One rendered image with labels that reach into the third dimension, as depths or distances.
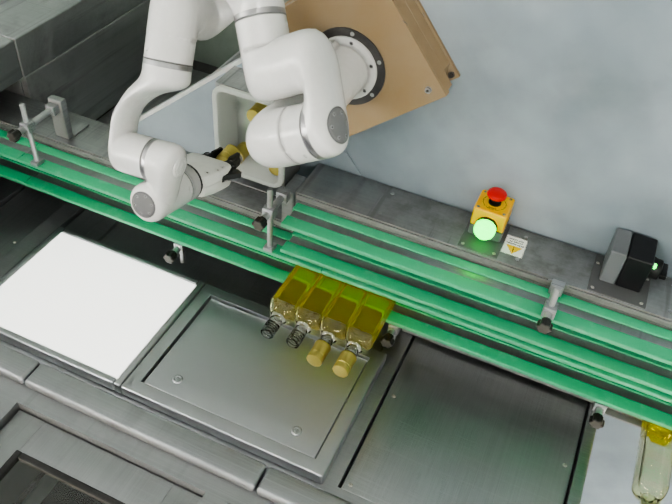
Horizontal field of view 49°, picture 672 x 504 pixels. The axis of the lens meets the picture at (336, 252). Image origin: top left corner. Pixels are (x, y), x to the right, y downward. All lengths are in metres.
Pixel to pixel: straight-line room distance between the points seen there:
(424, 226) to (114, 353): 0.72
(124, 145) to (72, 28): 0.94
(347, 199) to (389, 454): 0.54
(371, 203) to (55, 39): 1.05
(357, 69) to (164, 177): 0.40
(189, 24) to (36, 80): 0.94
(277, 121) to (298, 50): 0.12
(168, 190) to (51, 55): 0.95
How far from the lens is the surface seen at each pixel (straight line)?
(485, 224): 1.50
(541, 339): 1.51
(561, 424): 1.69
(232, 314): 1.72
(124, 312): 1.75
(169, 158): 1.30
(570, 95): 1.42
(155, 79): 1.30
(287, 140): 1.15
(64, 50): 2.24
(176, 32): 1.29
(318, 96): 1.13
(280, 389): 1.58
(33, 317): 1.79
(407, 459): 1.55
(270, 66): 1.17
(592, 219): 1.56
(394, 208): 1.58
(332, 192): 1.60
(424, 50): 1.37
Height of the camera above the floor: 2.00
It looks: 43 degrees down
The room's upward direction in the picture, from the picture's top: 146 degrees counter-clockwise
